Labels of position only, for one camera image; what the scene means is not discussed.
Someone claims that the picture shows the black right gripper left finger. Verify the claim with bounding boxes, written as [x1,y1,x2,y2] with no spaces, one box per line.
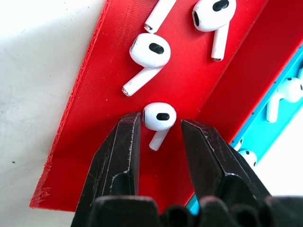
[71,112,142,227]

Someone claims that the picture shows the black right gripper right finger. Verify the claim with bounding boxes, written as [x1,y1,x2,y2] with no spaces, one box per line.
[180,119,273,213]

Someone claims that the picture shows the blue plastic tray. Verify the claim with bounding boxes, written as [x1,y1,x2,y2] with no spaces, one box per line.
[186,41,303,216]

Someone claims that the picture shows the red plastic tray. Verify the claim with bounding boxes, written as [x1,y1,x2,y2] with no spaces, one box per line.
[29,0,303,213]

